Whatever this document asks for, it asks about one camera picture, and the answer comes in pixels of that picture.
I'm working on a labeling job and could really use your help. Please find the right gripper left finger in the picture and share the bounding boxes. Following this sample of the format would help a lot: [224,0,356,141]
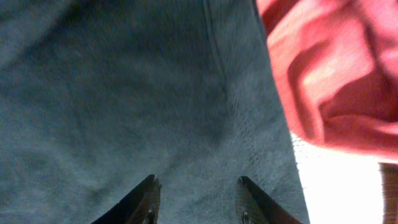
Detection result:
[92,174,161,224]

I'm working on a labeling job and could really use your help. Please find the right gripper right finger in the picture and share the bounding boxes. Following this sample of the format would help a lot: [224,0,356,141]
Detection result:
[234,176,302,224]

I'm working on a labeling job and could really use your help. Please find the black Nike t-shirt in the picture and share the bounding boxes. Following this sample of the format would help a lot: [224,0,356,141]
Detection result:
[1,0,309,223]

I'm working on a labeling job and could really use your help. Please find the red printed t-shirt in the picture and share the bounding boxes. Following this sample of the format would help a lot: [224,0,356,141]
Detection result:
[257,0,397,163]

